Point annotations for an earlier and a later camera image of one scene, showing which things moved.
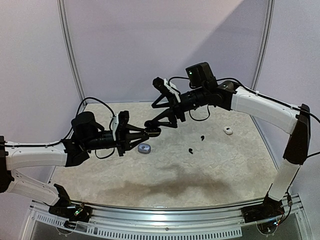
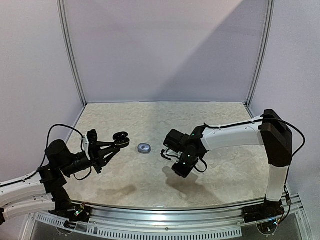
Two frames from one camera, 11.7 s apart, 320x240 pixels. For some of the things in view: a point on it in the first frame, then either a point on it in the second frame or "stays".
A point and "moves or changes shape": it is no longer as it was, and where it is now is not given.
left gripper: [129, 146] to [96, 159]
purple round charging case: [144, 148] stays
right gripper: [175, 106] to [177, 169]
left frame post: [62, 16] stays
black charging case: [151, 128] moves or changes shape
